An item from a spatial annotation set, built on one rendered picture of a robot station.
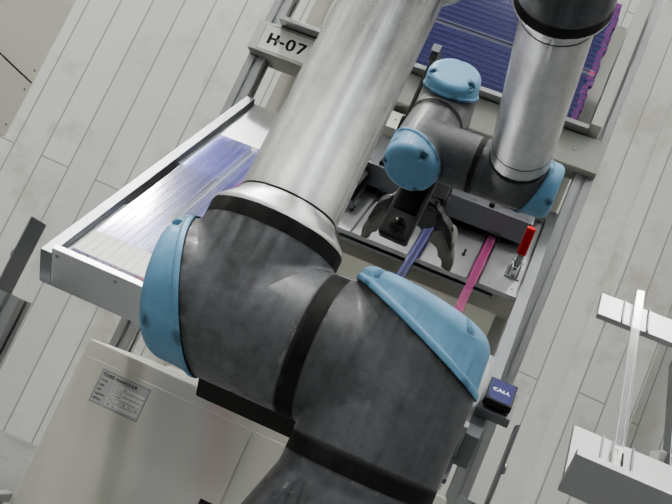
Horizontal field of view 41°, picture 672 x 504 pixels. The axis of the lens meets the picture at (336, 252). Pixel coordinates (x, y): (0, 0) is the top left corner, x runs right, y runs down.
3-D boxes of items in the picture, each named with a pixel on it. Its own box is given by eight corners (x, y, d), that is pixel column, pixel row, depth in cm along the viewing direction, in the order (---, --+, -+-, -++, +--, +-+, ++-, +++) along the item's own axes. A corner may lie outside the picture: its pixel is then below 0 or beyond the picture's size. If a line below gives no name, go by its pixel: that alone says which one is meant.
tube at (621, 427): (616, 496, 109) (620, 489, 109) (605, 491, 109) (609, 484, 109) (642, 297, 151) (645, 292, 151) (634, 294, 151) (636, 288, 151)
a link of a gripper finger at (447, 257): (474, 249, 143) (452, 204, 139) (463, 274, 139) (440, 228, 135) (457, 251, 145) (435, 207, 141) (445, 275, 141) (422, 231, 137)
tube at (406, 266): (344, 378, 126) (346, 372, 125) (335, 374, 126) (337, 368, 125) (437, 224, 167) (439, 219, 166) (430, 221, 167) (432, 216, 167)
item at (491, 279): (507, 319, 155) (516, 296, 152) (174, 184, 167) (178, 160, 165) (539, 234, 182) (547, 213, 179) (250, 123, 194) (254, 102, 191)
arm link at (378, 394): (437, 496, 59) (512, 310, 61) (257, 415, 62) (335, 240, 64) (441, 492, 71) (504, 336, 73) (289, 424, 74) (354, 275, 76)
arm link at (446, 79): (416, 78, 116) (438, 46, 122) (401, 142, 124) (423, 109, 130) (472, 99, 114) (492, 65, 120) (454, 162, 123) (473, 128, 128)
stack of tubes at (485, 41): (578, 121, 177) (625, 5, 181) (341, 36, 186) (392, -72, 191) (568, 143, 189) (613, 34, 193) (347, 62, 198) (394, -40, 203)
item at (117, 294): (452, 464, 124) (467, 428, 120) (49, 285, 136) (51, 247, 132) (454, 458, 125) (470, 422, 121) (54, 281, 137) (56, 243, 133)
